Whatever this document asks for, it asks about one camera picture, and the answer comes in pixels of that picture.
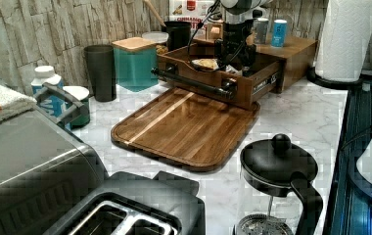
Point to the wooden spoon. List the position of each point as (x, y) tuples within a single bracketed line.
[(154, 12)]

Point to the cinnamon cereal box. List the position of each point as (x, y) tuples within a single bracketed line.
[(191, 11)]

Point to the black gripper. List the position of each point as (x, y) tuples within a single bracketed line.
[(234, 45)]

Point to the wooden drawer box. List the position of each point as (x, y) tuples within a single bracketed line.
[(277, 68)]

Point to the black utensil holder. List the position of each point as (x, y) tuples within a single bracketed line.
[(178, 34)]

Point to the wooden cutting board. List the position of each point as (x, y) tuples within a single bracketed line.
[(185, 129)]

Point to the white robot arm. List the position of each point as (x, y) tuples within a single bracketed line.
[(238, 18)]

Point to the teal canister wooden lid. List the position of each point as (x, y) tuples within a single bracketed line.
[(135, 57)]

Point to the white paper towel roll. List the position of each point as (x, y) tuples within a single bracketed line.
[(344, 41)]

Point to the black toaster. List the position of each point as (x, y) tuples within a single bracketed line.
[(130, 204)]

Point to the stainless steel toaster oven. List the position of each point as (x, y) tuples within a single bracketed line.
[(44, 169)]

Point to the white blue supplement bottle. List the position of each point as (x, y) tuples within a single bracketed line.
[(52, 106)]

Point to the dark grey tumbler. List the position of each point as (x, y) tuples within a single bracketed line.
[(101, 71)]

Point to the grey spice shaker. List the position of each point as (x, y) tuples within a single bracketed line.
[(261, 29)]

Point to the black french press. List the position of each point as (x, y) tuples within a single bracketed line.
[(277, 167)]

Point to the glass jar white lid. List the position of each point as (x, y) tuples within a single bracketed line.
[(157, 38)]

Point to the small wooden tray organizer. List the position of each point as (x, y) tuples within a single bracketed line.
[(214, 30)]

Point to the blue spice shaker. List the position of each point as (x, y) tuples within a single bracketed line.
[(279, 33)]

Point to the black paper towel holder base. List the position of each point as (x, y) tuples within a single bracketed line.
[(313, 77)]

